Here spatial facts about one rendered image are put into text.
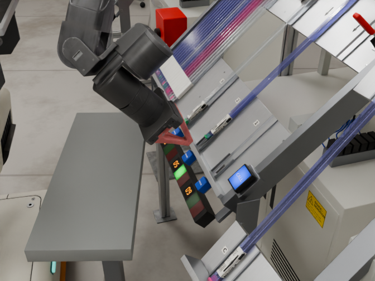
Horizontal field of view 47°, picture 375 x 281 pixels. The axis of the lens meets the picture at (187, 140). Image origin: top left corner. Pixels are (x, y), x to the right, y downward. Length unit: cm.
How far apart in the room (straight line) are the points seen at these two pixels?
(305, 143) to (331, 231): 35
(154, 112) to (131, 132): 67
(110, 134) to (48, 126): 128
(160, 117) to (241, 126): 36
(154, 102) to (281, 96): 90
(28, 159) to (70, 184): 120
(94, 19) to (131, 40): 6
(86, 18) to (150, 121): 19
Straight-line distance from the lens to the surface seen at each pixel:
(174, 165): 112
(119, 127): 139
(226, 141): 101
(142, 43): 64
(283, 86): 161
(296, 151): 90
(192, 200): 101
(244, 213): 89
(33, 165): 232
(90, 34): 66
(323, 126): 90
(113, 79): 65
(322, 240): 124
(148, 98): 68
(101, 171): 121
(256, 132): 97
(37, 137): 253
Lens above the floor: 134
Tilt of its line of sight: 35 degrees down
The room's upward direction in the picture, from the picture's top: straight up
